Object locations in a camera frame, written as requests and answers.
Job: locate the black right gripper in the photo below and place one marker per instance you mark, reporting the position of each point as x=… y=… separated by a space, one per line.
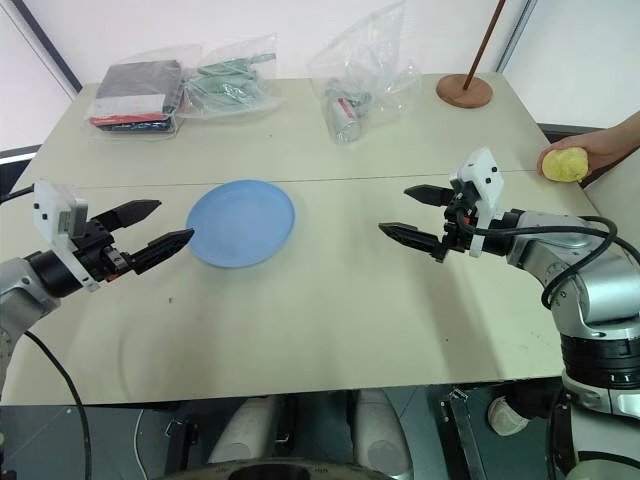
x=457 y=235

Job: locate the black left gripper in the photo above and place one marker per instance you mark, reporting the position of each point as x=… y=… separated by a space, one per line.
x=97 y=250

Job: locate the yellow potato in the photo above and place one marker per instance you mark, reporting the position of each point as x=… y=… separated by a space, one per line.
x=562 y=165

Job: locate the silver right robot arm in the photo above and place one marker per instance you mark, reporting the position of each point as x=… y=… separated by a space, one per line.
x=595 y=295

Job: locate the person's bare forearm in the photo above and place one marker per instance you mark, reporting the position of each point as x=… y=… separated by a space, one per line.
x=631 y=131

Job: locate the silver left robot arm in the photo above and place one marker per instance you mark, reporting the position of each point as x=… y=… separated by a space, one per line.
x=22 y=285

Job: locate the blue round plate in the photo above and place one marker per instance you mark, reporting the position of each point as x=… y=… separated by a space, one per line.
x=240 y=222

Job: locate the person's bare hand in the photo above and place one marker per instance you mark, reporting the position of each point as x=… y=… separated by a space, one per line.
x=602 y=147

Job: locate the silver red-label can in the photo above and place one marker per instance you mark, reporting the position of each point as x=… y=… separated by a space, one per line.
x=346 y=120

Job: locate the brown round stand base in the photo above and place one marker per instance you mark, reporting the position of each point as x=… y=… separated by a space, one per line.
x=464 y=91

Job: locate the plastic bag with dark boxes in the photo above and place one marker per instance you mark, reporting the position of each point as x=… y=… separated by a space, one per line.
x=135 y=95

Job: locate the clear plastic bag with can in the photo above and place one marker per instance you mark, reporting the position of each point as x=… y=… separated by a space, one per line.
x=360 y=65

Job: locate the plastic bag with green items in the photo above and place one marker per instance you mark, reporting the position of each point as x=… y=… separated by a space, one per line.
x=227 y=82

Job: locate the brown wooden stand pole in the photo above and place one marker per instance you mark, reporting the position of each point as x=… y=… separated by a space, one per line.
x=482 y=42

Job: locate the white rounded robot leg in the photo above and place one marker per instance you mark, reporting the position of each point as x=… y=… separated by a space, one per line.
x=245 y=430
x=382 y=430

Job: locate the white shoe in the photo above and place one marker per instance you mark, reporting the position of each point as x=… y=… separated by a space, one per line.
x=506 y=417

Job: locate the dark rounded robot body rim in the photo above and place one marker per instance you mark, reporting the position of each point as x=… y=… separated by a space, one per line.
x=280 y=472

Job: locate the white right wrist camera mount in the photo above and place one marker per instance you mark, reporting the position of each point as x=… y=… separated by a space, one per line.
x=482 y=172

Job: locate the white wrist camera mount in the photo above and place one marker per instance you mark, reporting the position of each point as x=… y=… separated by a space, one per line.
x=482 y=172
x=47 y=200

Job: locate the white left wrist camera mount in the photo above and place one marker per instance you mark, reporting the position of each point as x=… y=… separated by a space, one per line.
x=47 y=200

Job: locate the dark window frame bar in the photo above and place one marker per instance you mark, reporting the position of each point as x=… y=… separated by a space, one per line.
x=514 y=32
x=52 y=47

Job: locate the black table frame leg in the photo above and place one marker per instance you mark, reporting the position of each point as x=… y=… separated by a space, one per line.
x=462 y=435

